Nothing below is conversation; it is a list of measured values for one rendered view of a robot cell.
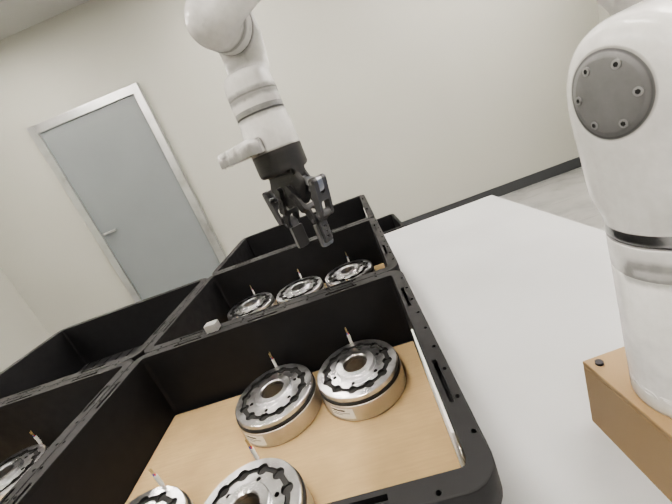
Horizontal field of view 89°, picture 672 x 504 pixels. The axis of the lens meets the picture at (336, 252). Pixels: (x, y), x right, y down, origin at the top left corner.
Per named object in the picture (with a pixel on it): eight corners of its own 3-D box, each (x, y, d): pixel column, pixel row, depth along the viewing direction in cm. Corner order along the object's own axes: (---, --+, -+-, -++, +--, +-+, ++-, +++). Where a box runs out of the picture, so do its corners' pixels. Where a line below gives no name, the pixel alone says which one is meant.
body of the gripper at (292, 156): (309, 130, 49) (333, 192, 52) (277, 145, 55) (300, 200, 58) (269, 145, 44) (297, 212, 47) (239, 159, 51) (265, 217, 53)
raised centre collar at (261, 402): (292, 372, 45) (290, 368, 44) (292, 398, 40) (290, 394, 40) (257, 386, 44) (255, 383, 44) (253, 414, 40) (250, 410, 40)
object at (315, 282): (323, 273, 75) (322, 271, 75) (321, 293, 65) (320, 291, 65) (281, 288, 76) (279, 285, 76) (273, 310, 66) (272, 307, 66)
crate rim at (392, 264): (378, 226, 75) (375, 216, 74) (405, 282, 46) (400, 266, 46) (214, 284, 79) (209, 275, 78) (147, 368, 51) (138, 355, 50)
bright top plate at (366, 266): (371, 257, 73) (370, 254, 73) (373, 276, 64) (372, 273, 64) (328, 271, 75) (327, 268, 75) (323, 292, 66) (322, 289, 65)
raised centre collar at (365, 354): (372, 347, 43) (370, 343, 43) (379, 372, 39) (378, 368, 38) (335, 361, 43) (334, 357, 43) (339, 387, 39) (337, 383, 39)
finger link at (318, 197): (306, 178, 46) (313, 218, 49) (316, 180, 45) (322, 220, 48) (320, 172, 48) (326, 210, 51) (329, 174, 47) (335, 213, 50)
